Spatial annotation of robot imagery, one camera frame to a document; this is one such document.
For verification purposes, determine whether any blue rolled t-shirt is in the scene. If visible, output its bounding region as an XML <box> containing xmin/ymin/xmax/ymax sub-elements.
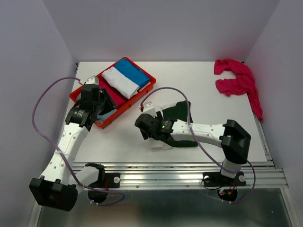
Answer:
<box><xmin>115</xmin><ymin>58</ymin><xmax>150</xmax><ymax>89</ymax></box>

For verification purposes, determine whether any grey rolled t-shirt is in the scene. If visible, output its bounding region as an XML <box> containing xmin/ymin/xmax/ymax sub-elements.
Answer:
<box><xmin>97</xmin><ymin>109</ymin><xmax>117</xmax><ymax>123</ymax></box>

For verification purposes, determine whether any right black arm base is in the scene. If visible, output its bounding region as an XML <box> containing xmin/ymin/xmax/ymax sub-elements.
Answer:
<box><xmin>201</xmin><ymin>171</ymin><xmax>247</xmax><ymax>189</ymax></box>

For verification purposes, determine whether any white rolled t-shirt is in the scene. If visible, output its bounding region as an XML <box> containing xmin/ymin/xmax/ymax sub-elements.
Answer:
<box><xmin>102</xmin><ymin>67</ymin><xmax>139</xmax><ymax>99</ymax></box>

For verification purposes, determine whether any magenta crumpled t-shirt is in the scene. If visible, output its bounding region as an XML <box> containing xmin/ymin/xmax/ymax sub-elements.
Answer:
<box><xmin>214</xmin><ymin>59</ymin><xmax>263</xmax><ymax>121</ymax></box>

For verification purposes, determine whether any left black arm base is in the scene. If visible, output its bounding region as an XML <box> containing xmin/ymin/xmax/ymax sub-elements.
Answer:
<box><xmin>85</xmin><ymin>162</ymin><xmax>120</xmax><ymax>189</ymax></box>

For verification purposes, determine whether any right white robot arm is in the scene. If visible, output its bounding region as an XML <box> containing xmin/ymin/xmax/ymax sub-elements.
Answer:
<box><xmin>134</xmin><ymin>113</ymin><xmax>251</xmax><ymax>184</ymax></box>

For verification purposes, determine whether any magenta rolled t-shirt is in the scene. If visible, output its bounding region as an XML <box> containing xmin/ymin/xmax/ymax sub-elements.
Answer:
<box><xmin>99</xmin><ymin>79</ymin><xmax>128</xmax><ymax>109</ymax></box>

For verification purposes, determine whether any cream and green t-shirt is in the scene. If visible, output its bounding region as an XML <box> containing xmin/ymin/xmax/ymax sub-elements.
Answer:
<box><xmin>148</xmin><ymin>101</ymin><xmax>197</xmax><ymax>150</ymax></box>

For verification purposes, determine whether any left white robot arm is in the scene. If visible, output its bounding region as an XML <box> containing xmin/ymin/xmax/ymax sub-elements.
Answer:
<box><xmin>29</xmin><ymin>84</ymin><xmax>114</xmax><ymax>211</ymax></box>

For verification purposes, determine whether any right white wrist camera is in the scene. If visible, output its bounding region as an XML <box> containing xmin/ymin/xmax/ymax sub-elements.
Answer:
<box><xmin>142</xmin><ymin>102</ymin><xmax>156</xmax><ymax>117</ymax></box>

